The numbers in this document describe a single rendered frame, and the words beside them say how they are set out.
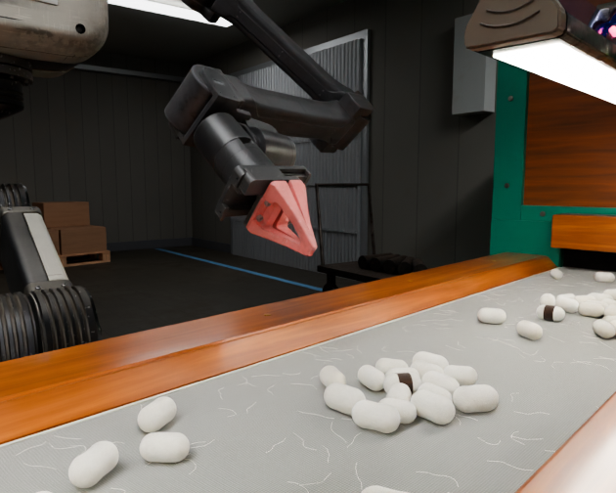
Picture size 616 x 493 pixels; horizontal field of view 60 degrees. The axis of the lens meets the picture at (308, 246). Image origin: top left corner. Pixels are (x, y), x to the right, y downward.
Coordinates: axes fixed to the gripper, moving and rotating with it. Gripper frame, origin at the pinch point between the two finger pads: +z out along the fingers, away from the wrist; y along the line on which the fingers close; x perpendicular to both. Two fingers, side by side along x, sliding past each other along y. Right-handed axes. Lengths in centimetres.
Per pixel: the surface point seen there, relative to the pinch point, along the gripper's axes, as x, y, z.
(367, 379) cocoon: 2.4, -2.5, 14.3
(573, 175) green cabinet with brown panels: -5, 84, -5
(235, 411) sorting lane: 6.6, -13.2, 10.8
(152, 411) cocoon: 5.9, -19.9, 8.6
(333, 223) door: 224, 359, -213
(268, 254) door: 332, 377, -275
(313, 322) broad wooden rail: 11.1, 6.1, 2.5
